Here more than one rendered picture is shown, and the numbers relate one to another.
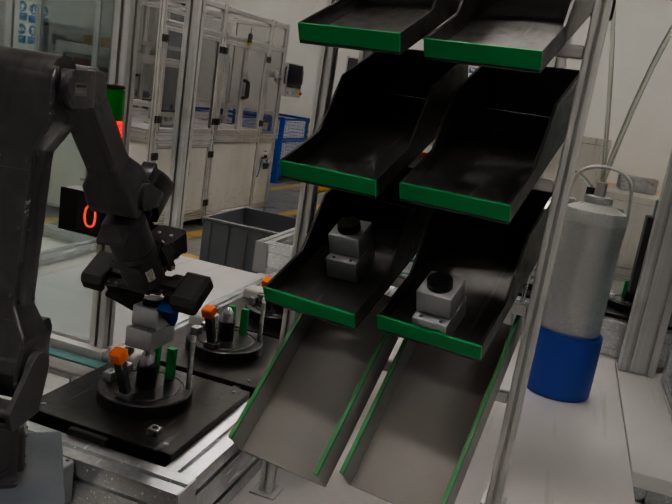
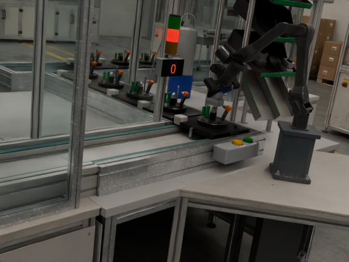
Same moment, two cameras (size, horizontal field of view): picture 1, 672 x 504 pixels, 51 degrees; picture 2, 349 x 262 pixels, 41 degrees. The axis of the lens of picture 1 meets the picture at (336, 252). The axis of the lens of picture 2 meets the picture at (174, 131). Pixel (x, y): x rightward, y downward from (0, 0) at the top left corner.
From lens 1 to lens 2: 2.11 m
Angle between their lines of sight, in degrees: 61
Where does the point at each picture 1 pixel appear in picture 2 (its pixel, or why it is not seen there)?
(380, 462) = not seen: hidden behind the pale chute
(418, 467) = (280, 107)
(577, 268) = (190, 51)
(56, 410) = (218, 132)
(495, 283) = (275, 58)
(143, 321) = (219, 96)
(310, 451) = (267, 113)
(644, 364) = not seen: hidden behind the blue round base
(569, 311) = (189, 66)
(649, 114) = not seen: outside the picture
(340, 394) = (260, 97)
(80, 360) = (164, 127)
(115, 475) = (254, 136)
